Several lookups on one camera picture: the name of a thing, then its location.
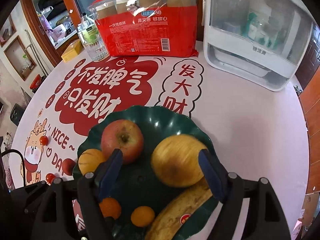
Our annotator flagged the small orange kumquat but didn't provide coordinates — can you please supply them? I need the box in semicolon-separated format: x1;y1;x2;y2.
131;206;155;228

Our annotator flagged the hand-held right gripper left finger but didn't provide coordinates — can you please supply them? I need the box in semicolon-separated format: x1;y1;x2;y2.
32;149;124;240

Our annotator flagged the striped yellow pepino melon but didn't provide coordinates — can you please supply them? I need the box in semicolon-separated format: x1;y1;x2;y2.
78;149;107;176

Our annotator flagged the small dark red fruit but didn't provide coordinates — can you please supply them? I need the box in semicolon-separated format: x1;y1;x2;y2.
61;158;76;177

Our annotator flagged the red container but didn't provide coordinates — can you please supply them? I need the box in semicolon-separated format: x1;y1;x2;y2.
29;74;43;90

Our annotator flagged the clear drinking glass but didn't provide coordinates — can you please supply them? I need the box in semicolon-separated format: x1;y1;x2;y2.
86;40;109;62

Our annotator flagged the green scalloped plate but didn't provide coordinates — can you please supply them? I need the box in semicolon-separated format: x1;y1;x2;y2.
72;106;225;240

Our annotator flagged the clear bottle green label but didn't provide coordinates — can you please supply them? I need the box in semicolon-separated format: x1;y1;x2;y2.
77;14;104;49

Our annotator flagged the red apple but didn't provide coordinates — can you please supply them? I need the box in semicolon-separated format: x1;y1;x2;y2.
101;119;145;165

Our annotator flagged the red paper cup package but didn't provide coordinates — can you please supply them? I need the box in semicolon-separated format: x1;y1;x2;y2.
89;0;207;58

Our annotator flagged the orange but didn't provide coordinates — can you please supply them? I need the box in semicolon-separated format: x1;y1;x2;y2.
99;197;122;219

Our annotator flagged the white countertop appliance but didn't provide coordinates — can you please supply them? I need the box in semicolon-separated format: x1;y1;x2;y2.
203;0;317;92

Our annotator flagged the cardboard box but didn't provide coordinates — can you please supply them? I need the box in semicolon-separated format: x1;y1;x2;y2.
301;192;320;230

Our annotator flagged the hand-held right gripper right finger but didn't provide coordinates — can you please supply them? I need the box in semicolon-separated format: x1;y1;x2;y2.
199;149;292;240

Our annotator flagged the yellow box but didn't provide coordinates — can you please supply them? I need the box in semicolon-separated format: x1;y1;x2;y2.
61;40;83;63

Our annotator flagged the large yellow pear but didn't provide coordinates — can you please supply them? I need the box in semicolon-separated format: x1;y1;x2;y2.
150;134;208;188

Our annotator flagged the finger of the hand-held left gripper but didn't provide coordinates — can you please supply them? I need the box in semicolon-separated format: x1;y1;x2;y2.
10;181;53;214

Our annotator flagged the spotted yellow banana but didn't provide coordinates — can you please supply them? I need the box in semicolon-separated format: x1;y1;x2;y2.
144;177;213;240

